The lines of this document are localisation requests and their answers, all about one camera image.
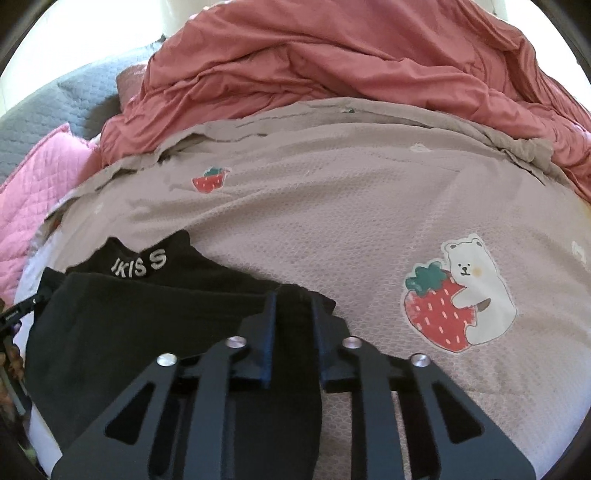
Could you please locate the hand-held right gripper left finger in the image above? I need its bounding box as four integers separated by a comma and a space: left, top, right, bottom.
51, 292, 280, 480

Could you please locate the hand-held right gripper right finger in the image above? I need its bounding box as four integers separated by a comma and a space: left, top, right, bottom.
309, 295, 537, 480

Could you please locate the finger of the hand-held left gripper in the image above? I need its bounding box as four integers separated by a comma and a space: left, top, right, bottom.
4, 295, 41, 323

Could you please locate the black shirt with white lettering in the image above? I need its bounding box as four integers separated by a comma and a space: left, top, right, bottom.
23, 231, 338, 467

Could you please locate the person's left hand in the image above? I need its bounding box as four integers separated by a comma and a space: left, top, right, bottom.
0, 299, 23, 404

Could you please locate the pink quilted pillow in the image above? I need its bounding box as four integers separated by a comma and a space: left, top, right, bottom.
0, 124, 101, 298

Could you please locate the strawberry print beige blanket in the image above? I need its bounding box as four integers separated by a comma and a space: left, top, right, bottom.
28, 97, 591, 480

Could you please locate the grey quilted pillow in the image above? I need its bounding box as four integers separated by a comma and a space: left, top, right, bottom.
0, 44, 160, 185

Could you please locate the mauve shiny cushion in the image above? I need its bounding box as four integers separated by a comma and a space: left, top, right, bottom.
115, 61, 155, 114

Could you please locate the red crumpled duvet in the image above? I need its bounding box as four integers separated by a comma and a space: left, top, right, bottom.
100, 0, 591, 201

